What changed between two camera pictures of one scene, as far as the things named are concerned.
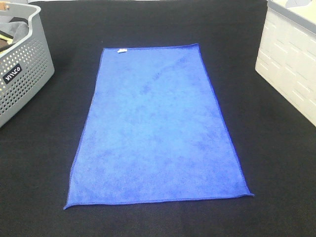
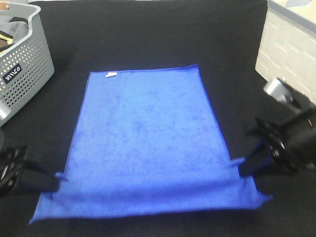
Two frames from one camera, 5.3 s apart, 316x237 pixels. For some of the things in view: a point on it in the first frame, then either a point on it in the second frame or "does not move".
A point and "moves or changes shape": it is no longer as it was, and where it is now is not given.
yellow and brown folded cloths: [6, 41] does not move
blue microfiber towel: [155, 131] moves or changes shape
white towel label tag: [122, 50] → [111, 74]
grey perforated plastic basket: [25, 67] does not move
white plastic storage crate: [286, 55] does not move
